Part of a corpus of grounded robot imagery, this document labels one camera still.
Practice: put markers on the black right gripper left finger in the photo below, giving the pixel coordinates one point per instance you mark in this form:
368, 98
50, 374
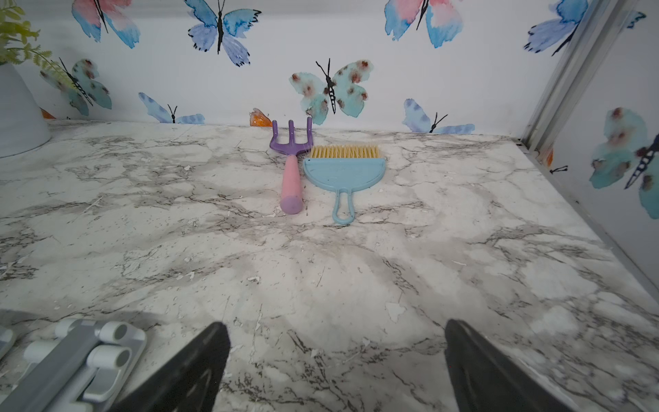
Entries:
190, 381

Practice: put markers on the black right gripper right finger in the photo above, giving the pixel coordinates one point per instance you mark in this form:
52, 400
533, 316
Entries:
484, 379

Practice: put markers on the white grey phone stand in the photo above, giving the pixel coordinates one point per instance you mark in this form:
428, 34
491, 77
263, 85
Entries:
83, 369

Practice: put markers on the purple pink toy rake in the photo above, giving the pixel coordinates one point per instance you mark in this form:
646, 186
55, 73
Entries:
291, 202

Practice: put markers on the blue toy brush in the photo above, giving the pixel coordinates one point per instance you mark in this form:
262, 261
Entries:
344, 170

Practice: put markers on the white flower pot with plant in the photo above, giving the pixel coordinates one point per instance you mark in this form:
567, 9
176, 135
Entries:
23, 127

